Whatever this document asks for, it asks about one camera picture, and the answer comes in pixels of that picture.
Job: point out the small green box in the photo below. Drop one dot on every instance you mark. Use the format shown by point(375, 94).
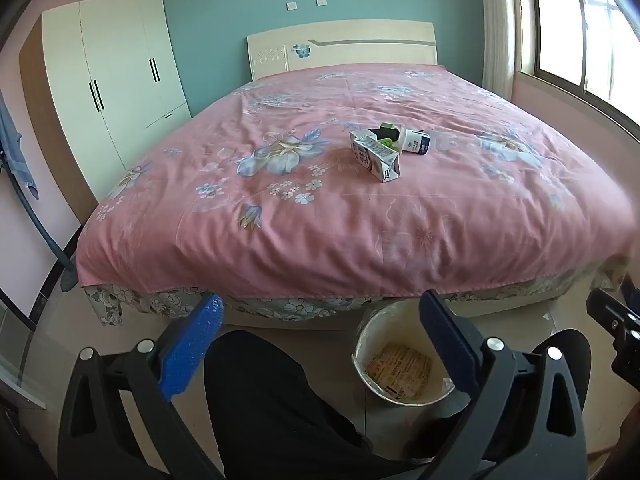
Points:
point(387, 127)

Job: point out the person's right leg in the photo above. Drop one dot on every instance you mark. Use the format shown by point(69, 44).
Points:
point(575, 345)

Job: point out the white wardrobe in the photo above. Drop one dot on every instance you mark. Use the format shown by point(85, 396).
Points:
point(120, 60)

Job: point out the white yogurt cup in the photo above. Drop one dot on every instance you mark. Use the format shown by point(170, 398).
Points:
point(416, 142)

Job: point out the brown printed paper bag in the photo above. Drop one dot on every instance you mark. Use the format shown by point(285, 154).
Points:
point(400, 370)

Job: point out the person's leg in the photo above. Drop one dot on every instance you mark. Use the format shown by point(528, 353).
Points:
point(575, 345)
point(260, 400)

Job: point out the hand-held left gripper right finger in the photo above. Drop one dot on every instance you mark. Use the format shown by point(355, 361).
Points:
point(450, 345)

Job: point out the white lined trash bin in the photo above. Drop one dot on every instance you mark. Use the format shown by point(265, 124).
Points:
point(365, 340)

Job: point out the black cylinder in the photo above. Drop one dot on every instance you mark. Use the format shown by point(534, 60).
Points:
point(385, 135)

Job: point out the window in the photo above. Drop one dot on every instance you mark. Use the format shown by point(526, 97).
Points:
point(555, 20)

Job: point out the cream curtain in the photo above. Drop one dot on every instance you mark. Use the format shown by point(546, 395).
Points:
point(500, 25)

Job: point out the white blue milk carton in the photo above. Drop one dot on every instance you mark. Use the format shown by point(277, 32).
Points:
point(372, 157)

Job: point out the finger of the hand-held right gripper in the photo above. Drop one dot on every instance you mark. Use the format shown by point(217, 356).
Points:
point(607, 310)

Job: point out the person's left leg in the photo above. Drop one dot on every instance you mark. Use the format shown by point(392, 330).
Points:
point(260, 400)

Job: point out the cream wooden headboard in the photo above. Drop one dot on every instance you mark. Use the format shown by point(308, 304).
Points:
point(350, 52)

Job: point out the pink floral blanket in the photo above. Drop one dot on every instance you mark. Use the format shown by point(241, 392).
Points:
point(300, 230)

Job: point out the blue hanging cloth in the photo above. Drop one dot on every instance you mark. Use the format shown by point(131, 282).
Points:
point(12, 150)

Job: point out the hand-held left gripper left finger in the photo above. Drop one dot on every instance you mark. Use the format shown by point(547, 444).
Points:
point(195, 345)

